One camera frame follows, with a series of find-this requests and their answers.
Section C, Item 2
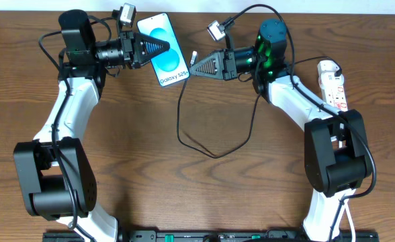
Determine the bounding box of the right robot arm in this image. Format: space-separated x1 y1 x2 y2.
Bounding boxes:
189 17 376 241

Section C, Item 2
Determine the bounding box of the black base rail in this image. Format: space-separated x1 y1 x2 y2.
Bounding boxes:
42 229 380 242

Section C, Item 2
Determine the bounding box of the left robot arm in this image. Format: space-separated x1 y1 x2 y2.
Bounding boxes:
13 4 170 241

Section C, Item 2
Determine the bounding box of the white power strip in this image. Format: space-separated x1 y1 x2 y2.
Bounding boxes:
318 72 348 111

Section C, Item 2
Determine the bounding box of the blue smartphone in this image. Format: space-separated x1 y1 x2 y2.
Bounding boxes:
136 12 191 88

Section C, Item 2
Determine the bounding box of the white USB charger adapter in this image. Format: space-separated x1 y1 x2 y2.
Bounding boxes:
317 60 342 81

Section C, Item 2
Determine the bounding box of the white power strip cord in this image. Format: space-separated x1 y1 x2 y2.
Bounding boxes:
338 198 357 242

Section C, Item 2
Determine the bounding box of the black charging cable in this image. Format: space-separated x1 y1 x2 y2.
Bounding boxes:
176 50 343 159

